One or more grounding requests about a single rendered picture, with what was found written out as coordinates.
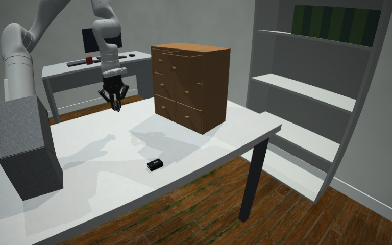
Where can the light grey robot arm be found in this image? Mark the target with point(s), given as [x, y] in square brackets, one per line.
[17, 43]

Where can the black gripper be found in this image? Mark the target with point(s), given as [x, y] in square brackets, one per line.
[114, 88]

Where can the brown wooden chest of drawers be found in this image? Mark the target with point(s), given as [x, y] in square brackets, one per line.
[216, 64]

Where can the brown wooden drawer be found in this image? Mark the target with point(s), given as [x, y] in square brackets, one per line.
[189, 116]
[183, 67]
[163, 86]
[190, 94]
[157, 58]
[165, 107]

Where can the black 9v battery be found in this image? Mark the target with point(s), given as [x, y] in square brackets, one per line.
[155, 164]

